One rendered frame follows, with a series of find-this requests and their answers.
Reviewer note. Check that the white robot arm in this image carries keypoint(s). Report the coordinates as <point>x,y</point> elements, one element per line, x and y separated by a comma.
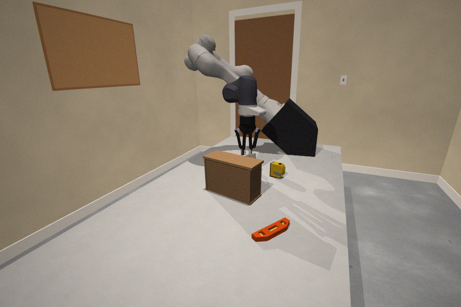
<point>241,86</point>

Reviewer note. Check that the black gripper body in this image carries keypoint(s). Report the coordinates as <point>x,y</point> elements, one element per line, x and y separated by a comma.
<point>247,122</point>

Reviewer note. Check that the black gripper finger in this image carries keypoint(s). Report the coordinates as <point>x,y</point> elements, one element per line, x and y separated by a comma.
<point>251,146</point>
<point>244,140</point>

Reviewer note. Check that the yellow tape measure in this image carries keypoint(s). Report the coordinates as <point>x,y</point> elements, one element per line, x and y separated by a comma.
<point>277,169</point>

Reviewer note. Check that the orange spirit level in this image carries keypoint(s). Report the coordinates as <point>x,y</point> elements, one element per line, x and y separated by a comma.
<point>271,230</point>

